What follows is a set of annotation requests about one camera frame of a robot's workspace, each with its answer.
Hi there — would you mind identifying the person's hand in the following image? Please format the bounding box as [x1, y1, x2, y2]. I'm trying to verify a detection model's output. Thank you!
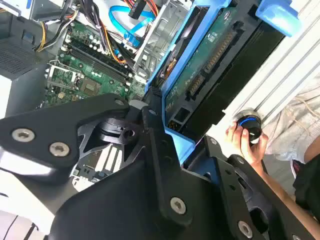
[224, 121, 270, 171]

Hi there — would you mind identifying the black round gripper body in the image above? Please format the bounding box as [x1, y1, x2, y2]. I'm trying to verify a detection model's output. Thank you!
[46, 116, 236, 240]

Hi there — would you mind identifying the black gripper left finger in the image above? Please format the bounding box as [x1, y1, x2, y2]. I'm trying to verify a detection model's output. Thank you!
[0, 86, 195, 227]

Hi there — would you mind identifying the round black tool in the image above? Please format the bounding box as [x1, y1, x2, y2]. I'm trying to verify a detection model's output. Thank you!
[235, 107, 264, 145]

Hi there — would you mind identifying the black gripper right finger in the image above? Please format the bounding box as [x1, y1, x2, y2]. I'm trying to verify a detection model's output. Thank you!
[203, 136, 317, 240]

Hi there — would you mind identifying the hard disk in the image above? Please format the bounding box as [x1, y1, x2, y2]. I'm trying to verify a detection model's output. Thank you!
[144, 0, 304, 181]

